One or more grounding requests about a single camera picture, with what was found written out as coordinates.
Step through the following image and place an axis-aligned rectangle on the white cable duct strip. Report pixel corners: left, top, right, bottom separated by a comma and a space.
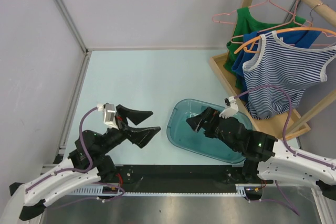
69, 184, 249, 197

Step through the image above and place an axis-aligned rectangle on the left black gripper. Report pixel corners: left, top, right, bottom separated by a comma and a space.
98, 104, 161, 155

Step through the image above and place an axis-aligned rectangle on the green tank top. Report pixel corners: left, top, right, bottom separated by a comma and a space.
224, 7, 300, 90

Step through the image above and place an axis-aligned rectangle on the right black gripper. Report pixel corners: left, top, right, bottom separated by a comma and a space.
185, 106, 239, 152

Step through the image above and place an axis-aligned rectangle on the teal plastic tub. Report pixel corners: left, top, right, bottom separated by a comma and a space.
166, 99, 245, 164

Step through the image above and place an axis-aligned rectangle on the blue white striped tank top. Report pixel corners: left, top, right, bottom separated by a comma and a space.
243, 31, 335, 119

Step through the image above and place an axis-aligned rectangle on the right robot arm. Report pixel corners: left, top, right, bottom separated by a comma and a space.
186, 107, 335, 200

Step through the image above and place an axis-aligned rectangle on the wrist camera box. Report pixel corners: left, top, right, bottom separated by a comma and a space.
219, 96, 239, 118
103, 103, 117, 129

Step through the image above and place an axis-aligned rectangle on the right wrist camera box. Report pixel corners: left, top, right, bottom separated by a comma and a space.
219, 96, 239, 118

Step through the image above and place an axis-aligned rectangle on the pink hanger of blue top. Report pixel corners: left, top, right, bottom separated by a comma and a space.
230, 0, 336, 47

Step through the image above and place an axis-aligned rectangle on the pink hanger of green top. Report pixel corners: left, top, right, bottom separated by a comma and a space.
212, 0, 312, 30

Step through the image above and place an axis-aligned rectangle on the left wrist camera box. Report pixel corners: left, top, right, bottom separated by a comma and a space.
103, 103, 117, 129

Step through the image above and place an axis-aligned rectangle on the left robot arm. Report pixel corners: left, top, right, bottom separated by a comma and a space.
1, 103, 161, 223

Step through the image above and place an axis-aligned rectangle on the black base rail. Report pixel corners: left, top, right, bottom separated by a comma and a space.
110, 164, 263, 201

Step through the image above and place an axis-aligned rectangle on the orange hanger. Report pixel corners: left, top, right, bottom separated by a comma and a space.
234, 26, 335, 54

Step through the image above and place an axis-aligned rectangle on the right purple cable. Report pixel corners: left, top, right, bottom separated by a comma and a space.
235, 84, 301, 217

